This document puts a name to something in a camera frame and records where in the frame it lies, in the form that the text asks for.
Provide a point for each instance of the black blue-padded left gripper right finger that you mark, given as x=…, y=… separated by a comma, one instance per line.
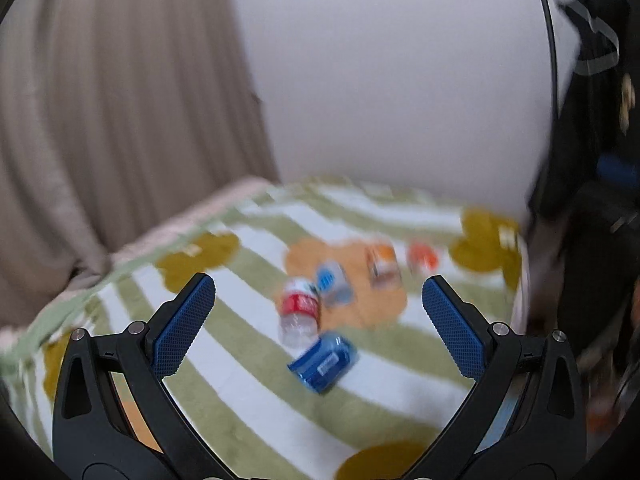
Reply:
x=523, y=418

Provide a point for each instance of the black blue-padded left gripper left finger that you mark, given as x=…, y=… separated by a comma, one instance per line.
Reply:
x=114, y=418

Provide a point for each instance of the blue plastic cup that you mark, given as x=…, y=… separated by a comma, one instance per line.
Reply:
x=323, y=364

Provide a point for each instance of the small orange clear cup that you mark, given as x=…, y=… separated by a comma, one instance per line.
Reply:
x=422, y=259

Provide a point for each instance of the orange label clear cup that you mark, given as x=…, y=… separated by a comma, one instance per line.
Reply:
x=383, y=266

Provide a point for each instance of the red label clear cup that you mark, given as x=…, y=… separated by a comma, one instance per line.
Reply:
x=299, y=312

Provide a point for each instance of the light blue label clear cup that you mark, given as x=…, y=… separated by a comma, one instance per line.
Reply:
x=333, y=284

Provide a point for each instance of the black hanging clothes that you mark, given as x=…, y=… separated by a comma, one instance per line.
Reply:
x=590, y=186

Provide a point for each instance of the green striped floral blanket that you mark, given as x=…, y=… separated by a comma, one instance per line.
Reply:
x=234, y=384

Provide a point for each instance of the pink bed sheet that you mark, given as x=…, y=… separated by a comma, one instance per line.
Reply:
x=165, y=233

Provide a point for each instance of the beige curtain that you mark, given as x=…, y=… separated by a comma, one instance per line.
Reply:
x=115, y=116

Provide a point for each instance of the black clothes rack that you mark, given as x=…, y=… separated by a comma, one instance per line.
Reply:
x=550, y=60

